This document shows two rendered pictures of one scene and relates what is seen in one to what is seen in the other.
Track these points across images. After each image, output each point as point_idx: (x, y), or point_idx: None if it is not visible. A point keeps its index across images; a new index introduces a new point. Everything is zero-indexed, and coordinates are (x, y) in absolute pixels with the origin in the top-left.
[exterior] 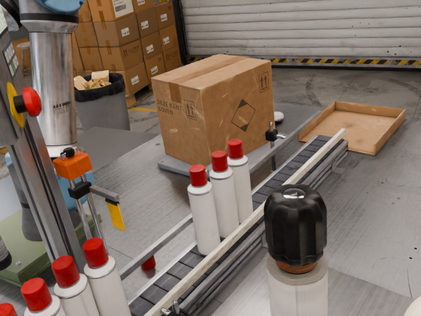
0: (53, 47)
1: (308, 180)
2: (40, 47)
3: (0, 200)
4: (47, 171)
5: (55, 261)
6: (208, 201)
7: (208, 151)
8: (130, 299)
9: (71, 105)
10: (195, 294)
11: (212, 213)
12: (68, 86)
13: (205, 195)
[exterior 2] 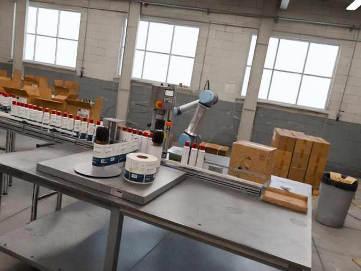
0: (198, 109)
1: (224, 180)
2: (197, 108)
3: None
4: None
5: (152, 133)
6: (183, 150)
7: (229, 164)
8: None
9: (195, 123)
10: (166, 164)
11: (183, 154)
12: (197, 119)
13: (183, 148)
